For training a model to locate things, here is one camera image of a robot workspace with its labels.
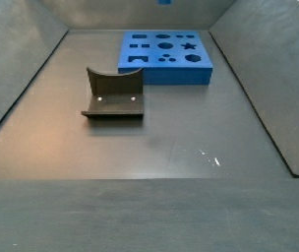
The black curved holder stand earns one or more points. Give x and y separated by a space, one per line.
116 94

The blue foam shape-sorter block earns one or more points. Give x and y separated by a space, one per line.
171 56

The blue tape piece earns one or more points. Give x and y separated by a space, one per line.
164 2

